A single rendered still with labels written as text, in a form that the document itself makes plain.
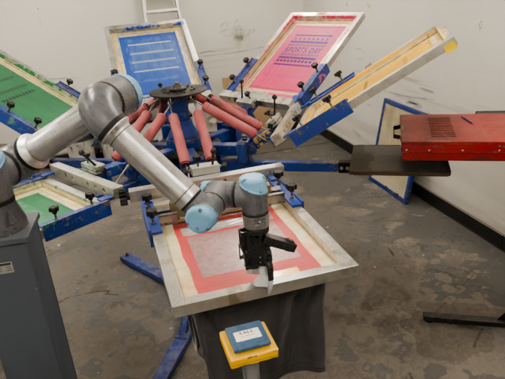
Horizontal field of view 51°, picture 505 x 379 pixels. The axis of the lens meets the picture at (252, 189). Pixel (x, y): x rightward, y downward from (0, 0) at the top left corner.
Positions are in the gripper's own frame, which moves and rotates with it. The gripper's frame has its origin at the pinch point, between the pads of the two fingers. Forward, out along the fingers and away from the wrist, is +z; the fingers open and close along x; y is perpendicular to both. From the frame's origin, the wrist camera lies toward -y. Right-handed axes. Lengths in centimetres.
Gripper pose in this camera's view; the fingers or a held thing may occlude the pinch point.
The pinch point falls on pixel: (267, 284)
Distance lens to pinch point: 162.7
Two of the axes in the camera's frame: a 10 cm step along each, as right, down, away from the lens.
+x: 2.9, 3.5, -8.9
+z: 0.7, 9.2, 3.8
